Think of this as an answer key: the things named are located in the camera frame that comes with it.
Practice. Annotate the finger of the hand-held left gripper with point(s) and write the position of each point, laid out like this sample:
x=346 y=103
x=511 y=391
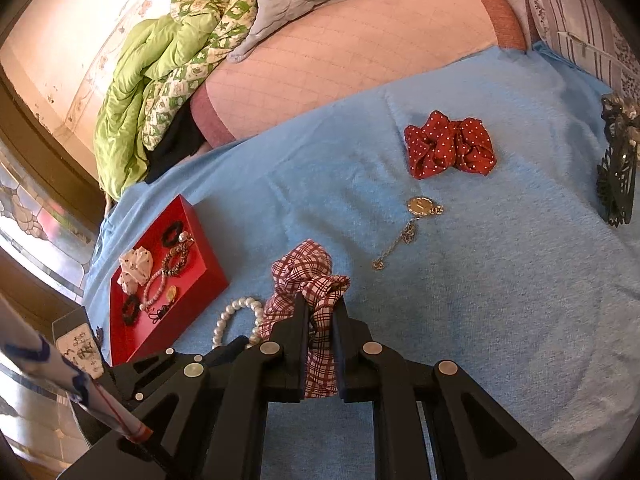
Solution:
x=125 y=385

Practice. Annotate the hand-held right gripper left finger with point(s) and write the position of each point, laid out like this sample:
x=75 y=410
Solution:
x=295 y=350

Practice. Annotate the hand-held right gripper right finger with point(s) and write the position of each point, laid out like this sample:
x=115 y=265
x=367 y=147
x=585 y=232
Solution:
x=347 y=355

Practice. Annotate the black hair scrunchie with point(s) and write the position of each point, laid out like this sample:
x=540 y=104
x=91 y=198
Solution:
x=172 y=234
x=131 y=309

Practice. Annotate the red plaid scrunchie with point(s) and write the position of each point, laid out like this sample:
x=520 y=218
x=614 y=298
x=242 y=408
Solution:
x=300 y=265

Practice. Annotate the red tray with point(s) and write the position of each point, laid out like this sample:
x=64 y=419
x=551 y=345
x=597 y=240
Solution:
x=200 y=270

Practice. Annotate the person's left forearm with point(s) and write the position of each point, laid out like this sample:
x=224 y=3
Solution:
x=35 y=355

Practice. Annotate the white printed scrunchie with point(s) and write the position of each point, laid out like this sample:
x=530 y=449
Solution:
x=134 y=267

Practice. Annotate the stained glass panel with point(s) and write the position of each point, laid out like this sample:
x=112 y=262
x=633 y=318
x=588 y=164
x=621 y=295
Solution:
x=35 y=220

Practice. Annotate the blue blanket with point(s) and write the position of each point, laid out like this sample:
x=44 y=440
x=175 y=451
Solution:
x=475 y=285

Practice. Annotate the black cloth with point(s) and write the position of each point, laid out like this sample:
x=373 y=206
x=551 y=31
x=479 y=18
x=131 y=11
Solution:
x=175 y=150

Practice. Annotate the red polka-dot scrunchie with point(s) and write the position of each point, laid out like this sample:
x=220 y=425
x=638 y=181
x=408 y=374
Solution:
x=450 y=145

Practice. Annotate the green quilt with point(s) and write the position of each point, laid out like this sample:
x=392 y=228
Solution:
x=130 y=110

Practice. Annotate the pink bolster pillow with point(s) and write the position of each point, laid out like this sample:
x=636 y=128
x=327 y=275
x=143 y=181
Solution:
x=360 y=60

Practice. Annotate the black hair claw clip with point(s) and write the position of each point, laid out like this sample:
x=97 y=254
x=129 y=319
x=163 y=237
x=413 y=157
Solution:
x=620 y=170

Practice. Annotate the striped floral pillow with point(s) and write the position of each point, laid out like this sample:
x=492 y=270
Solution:
x=585 y=15

